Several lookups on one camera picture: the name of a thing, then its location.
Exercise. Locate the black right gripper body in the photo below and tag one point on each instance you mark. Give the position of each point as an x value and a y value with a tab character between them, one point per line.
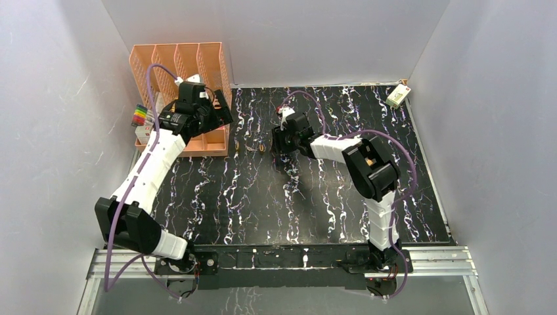
285	141

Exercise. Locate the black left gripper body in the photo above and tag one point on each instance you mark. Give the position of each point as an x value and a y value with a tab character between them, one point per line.
213	115

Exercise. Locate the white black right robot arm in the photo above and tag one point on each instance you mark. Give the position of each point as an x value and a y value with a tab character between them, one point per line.
373	173

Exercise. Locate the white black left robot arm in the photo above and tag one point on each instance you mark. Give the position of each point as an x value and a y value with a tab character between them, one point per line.
125	217

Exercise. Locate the colourful marker pen set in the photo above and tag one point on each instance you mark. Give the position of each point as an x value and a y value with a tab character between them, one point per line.
142	116

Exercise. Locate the small white red box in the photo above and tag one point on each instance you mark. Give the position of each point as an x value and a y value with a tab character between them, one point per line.
143	134

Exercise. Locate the white green small box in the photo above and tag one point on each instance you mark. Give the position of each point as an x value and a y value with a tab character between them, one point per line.
398	96

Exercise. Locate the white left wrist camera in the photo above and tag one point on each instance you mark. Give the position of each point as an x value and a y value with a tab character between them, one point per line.
192	79

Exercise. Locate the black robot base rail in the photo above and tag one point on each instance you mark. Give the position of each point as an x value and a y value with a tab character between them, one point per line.
317	265

